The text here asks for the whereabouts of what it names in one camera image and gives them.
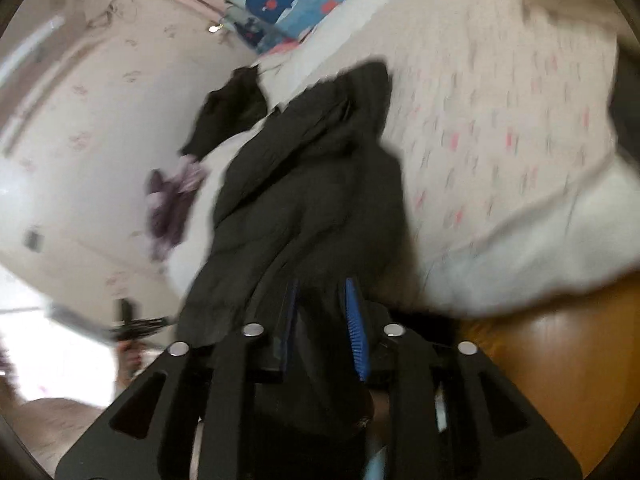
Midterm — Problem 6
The black puffer jacket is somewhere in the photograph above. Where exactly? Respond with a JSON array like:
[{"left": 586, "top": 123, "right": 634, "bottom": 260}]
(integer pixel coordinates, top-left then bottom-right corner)
[{"left": 174, "top": 58, "right": 426, "bottom": 430}]

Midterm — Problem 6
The cherry print bed sheet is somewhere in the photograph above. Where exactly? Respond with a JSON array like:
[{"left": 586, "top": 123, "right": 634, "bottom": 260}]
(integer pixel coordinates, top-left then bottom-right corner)
[{"left": 271, "top": 0, "right": 639, "bottom": 316}]

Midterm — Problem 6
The black crumpled garment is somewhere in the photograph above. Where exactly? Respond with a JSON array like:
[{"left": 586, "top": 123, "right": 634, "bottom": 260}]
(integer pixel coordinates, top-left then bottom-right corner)
[{"left": 179, "top": 66, "right": 268, "bottom": 160}]

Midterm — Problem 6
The purple patterned blanket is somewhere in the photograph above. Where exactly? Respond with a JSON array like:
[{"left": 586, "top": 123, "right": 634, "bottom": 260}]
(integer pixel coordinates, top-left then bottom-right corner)
[{"left": 145, "top": 155, "right": 208, "bottom": 262}]

